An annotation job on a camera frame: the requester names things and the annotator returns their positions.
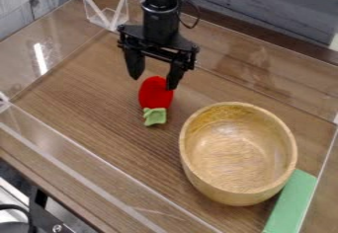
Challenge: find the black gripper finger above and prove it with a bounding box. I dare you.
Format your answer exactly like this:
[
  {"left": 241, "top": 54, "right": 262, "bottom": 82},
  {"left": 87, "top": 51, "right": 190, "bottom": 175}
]
[
  {"left": 167, "top": 59, "right": 189, "bottom": 91},
  {"left": 124, "top": 47, "right": 146, "bottom": 80}
]

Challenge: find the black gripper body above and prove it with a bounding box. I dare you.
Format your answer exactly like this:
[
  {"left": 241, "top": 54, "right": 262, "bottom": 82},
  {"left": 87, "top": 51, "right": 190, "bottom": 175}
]
[{"left": 118, "top": 4, "right": 199, "bottom": 70}]

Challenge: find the red plush strawberry toy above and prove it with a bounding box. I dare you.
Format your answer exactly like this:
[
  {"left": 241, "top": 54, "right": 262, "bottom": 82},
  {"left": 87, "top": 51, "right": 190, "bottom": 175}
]
[{"left": 139, "top": 76, "right": 174, "bottom": 126}]

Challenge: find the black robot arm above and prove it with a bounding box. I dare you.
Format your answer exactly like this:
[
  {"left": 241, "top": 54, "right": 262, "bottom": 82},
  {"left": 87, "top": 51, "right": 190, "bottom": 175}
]
[{"left": 118, "top": 0, "right": 199, "bottom": 90}]

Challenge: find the wooden bowl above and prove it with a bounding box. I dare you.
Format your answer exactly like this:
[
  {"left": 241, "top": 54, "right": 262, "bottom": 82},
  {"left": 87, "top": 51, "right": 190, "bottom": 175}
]
[{"left": 178, "top": 102, "right": 298, "bottom": 206}]

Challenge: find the green foam block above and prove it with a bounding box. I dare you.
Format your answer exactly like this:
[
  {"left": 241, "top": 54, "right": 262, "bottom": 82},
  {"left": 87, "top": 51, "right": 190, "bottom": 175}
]
[{"left": 262, "top": 170, "right": 317, "bottom": 233}]

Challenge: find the clear acrylic corner bracket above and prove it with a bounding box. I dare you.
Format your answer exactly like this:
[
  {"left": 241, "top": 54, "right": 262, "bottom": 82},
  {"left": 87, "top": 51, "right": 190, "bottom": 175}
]
[{"left": 83, "top": 0, "right": 130, "bottom": 32}]

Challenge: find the black cable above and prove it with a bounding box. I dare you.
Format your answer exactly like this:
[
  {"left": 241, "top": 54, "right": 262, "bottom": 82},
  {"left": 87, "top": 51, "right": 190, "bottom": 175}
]
[{"left": 177, "top": 0, "right": 202, "bottom": 30}]

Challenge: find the clear acrylic enclosure wall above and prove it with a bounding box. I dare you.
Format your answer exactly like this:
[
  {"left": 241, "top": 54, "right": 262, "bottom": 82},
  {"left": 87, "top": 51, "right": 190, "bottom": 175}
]
[{"left": 0, "top": 0, "right": 338, "bottom": 233}]

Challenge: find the black table leg bracket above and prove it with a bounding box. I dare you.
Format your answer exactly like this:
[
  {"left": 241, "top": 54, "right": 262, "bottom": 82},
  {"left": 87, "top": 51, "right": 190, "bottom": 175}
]
[{"left": 30, "top": 187, "right": 75, "bottom": 233}]

